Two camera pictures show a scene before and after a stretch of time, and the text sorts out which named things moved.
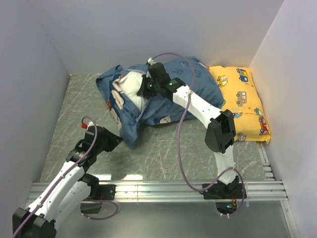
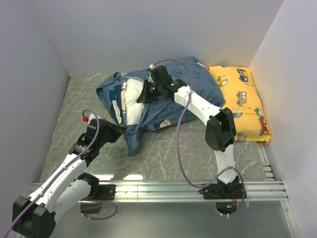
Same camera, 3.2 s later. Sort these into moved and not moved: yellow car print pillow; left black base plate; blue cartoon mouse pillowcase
Moved: blue cartoon mouse pillowcase
Not moved: yellow car print pillow; left black base plate
